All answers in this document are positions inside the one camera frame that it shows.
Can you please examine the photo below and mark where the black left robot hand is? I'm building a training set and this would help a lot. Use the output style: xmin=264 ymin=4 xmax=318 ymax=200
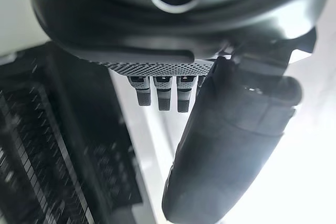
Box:
xmin=21 ymin=0 xmax=334 ymax=222

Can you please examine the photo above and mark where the dishwasher wire rack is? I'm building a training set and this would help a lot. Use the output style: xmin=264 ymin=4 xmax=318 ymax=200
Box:
xmin=0 ymin=82 xmax=95 ymax=224

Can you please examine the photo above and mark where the open dishwasher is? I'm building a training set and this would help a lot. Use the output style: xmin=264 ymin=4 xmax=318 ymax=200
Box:
xmin=0 ymin=40 xmax=155 ymax=224

